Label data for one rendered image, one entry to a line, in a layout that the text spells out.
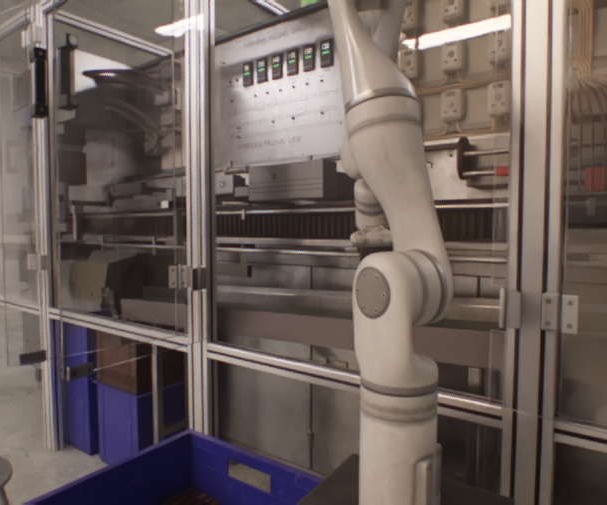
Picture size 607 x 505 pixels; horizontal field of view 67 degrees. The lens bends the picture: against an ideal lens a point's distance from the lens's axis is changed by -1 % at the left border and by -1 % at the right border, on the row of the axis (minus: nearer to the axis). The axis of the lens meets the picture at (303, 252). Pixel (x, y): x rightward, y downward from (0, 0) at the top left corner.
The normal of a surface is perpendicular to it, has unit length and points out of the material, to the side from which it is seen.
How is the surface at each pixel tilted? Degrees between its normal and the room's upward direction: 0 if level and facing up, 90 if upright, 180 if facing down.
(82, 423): 90
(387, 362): 91
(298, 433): 90
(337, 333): 90
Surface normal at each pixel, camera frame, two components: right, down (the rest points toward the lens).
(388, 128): -0.11, -0.04
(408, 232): -0.75, 0.34
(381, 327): -0.75, 0.10
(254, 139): -0.59, 0.04
